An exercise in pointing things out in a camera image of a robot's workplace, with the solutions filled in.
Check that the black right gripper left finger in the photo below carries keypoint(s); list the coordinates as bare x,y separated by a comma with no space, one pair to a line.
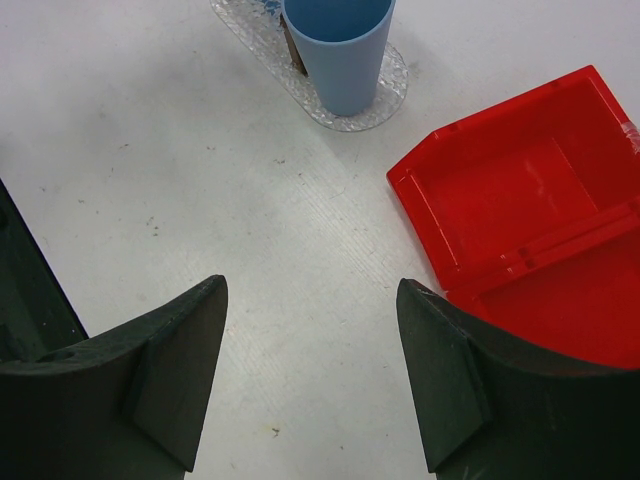
129,403

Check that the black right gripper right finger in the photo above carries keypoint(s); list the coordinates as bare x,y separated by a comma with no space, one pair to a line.
490,405

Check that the blue plastic cup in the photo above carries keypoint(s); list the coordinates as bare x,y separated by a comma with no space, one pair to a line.
342,44

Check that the clear textured acrylic tray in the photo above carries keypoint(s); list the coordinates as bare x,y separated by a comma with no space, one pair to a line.
256,25

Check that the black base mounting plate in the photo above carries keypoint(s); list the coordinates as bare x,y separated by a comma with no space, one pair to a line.
36,315

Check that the red plastic bin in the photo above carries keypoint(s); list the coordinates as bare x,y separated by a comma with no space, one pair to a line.
528,212

